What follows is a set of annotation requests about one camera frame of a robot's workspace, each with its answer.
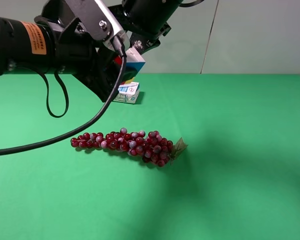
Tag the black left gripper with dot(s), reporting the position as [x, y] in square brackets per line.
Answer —
[94, 65]

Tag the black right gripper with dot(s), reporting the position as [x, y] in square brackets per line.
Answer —
[146, 22]

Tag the multicoloured puzzle cube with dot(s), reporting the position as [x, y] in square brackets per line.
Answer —
[134, 60]

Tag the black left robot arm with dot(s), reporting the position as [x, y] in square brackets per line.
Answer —
[24, 48]

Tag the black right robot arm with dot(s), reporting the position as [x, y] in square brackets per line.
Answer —
[174, 3]

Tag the white blue milk carton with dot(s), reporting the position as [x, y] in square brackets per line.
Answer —
[128, 93]

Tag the red purple grape bunch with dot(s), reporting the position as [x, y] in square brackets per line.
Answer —
[151, 147]

